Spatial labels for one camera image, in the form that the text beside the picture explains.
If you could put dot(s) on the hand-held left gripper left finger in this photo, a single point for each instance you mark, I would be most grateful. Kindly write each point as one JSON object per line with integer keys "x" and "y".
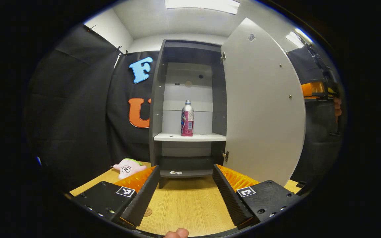
{"x": 144, "y": 198}

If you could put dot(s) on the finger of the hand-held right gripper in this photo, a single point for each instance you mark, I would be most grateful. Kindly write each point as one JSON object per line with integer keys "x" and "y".
{"x": 313, "y": 90}

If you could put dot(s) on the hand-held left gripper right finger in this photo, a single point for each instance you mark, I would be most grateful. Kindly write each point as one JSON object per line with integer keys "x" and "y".
{"x": 230, "y": 198}

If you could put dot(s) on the round wooden coaster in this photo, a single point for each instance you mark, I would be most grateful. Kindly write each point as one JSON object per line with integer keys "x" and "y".
{"x": 148, "y": 212}

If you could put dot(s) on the beige cabinet door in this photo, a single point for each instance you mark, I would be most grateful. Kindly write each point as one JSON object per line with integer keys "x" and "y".
{"x": 263, "y": 115}

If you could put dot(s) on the silver pink label bottle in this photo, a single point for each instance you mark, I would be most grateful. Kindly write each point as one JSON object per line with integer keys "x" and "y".
{"x": 187, "y": 122}

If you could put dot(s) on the grey cabinet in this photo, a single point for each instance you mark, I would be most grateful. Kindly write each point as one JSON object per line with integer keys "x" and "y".
{"x": 155, "y": 99}

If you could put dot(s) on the metal door hinge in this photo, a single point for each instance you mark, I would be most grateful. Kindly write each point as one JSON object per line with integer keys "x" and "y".
{"x": 223, "y": 57}
{"x": 226, "y": 156}

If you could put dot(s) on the white cabinet shelf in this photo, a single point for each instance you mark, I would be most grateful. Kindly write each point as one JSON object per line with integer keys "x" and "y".
{"x": 207, "y": 137}

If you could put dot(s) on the pink plush toy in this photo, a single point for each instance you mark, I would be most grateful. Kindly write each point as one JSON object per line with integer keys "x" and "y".
{"x": 129, "y": 168}

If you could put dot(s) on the small ceiling light panel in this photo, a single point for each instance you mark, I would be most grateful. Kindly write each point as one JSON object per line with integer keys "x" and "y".
{"x": 299, "y": 37}

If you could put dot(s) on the small black object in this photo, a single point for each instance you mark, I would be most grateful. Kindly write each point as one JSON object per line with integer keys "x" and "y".
{"x": 300, "y": 184}

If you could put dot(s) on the black backdrop cloth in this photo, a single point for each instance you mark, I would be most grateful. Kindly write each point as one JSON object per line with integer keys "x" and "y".
{"x": 71, "y": 115}

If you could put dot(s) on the large ceiling light panel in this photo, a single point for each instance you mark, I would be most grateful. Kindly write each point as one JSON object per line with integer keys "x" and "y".
{"x": 202, "y": 6}

